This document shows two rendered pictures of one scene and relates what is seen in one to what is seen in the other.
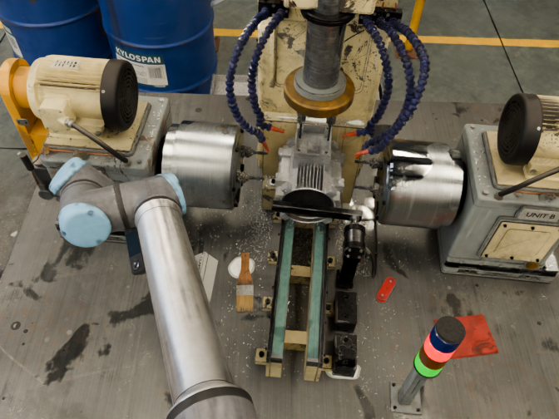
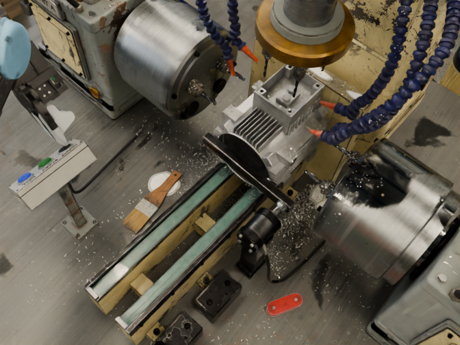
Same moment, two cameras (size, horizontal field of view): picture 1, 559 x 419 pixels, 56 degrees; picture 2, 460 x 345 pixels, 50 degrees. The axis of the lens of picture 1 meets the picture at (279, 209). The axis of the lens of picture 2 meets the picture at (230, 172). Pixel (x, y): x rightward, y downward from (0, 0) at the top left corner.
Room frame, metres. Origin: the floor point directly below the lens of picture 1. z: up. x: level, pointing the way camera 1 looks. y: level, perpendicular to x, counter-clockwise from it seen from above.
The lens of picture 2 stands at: (0.43, -0.38, 1.95)
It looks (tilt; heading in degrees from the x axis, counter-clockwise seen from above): 60 degrees down; 34
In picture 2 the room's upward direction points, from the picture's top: 5 degrees clockwise
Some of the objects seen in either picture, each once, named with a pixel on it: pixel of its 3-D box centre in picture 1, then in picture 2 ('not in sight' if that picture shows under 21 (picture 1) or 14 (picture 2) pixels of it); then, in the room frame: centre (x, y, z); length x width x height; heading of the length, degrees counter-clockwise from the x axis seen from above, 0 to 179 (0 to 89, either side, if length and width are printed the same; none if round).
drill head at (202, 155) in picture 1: (190, 164); (163, 48); (1.05, 0.27, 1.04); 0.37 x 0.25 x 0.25; 87
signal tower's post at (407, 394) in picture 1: (424, 367); not in sight; (0.47, -0.35, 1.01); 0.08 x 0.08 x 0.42; 87
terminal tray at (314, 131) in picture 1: (312, 148); (287, 98); (1.07, -0.09, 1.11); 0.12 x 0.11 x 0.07; 177
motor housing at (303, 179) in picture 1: (309, 179); (270, 134); (1.03, -0.08, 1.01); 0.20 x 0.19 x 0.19; 177
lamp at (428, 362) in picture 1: (435, 352); not in sight; (0.47, -0.35, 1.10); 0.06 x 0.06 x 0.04
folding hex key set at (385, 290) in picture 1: (386, 289); (284, 304); (0.79, -0.33, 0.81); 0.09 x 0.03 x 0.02; 150
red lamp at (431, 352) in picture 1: (440, 344); not in sight; (0.47, -0.35, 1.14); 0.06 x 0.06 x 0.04
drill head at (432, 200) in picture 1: (423, 184); (395, 218); (1.01, -0.41, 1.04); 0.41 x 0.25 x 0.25; 87
